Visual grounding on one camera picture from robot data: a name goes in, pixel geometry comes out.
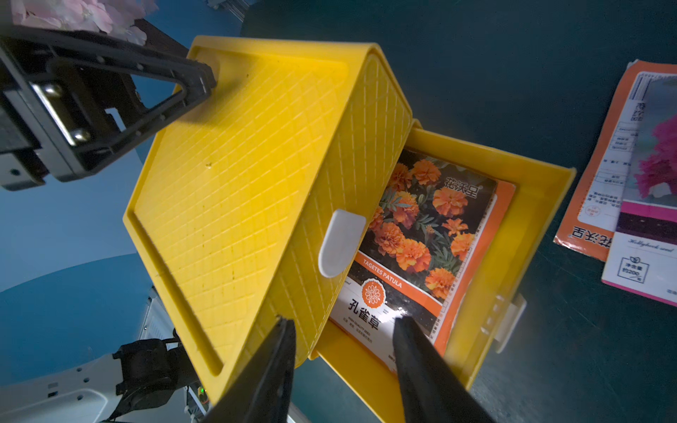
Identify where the pink cherry blossom tree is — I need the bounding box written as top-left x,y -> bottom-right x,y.
1,0 -> 188,57

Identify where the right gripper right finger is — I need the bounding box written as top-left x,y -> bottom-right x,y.
392,317 -> 493,422

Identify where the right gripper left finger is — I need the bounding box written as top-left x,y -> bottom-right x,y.
205,317 -> 296,422

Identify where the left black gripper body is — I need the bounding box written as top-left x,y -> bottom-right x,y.
1,31 -> 106,190

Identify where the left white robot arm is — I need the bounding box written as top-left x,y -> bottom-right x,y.
1,24 -> 216,422

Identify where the yellow top drawer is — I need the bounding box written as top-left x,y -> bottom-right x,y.
259,45 -> 414,367

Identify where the orange seed bag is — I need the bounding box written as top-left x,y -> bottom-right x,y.
554,60 -> 676,262
427,181 -> 516,355

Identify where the yellow drawer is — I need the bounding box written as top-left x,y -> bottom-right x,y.
310,123 -> 577,422
259,45 -> 414,367

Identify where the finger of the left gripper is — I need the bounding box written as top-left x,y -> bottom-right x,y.
74,79 -> 216,169
1,26 -> 212,85

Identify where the yellow three-drawer cabinet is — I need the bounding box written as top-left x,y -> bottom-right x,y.
123,36 -> 384,403

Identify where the pink flower seed bag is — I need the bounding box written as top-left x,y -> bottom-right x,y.
602,77 -> 676,306

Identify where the marigold flower seed bag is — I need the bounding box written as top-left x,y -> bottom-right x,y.
331,150 -> 498,372

